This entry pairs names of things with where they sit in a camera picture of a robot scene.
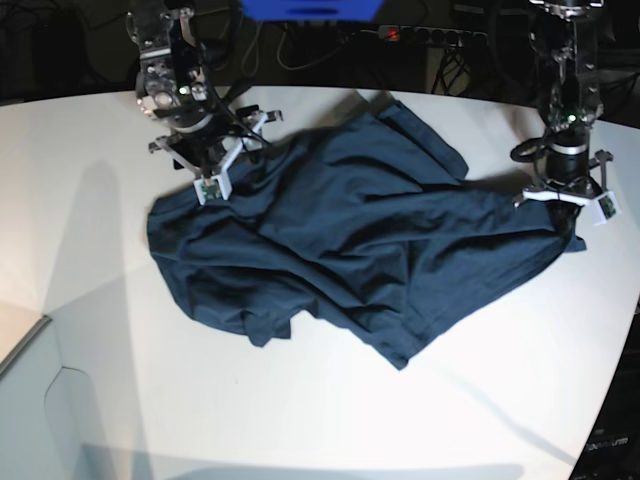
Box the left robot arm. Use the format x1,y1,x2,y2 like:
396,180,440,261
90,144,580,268
510,1,619,236

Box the blue plastic box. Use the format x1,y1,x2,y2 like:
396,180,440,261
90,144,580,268
241,0,384,22

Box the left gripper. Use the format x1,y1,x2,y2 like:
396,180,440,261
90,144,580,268
510,139,613,240

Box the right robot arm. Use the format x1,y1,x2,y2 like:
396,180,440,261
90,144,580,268
126,1,282,203

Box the dark blue t-shirt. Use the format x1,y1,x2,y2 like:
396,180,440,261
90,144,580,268
147,101,585,369

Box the black power strip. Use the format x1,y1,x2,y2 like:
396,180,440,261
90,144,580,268
377,25,488,48

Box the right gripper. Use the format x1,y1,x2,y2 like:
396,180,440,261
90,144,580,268
148,105,268,179

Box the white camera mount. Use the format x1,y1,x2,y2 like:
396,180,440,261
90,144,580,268
512,149,619,227
193,109,283,205

